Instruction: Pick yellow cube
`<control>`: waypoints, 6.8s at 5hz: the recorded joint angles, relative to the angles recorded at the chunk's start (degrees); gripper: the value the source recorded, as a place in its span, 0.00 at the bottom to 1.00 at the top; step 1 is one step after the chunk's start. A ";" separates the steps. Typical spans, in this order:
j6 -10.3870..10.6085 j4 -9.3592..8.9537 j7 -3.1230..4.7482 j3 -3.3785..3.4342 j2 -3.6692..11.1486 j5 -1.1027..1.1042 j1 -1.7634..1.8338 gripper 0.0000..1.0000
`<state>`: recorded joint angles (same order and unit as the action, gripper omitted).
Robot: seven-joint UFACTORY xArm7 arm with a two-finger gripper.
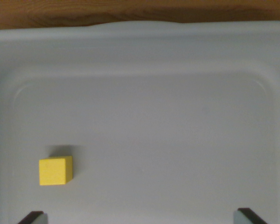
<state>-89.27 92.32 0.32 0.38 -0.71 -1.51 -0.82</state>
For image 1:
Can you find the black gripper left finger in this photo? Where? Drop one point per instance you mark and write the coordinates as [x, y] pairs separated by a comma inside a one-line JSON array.
[[36, 218]]

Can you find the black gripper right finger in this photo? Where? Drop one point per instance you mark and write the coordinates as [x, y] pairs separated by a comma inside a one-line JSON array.
[[246, 217]]

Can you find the yellow wooden cube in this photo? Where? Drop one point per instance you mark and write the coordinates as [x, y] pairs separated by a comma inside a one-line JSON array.
[[54, 170]]

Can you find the white plastic bin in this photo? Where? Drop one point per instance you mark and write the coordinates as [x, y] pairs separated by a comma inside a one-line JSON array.
[[154, 105]]

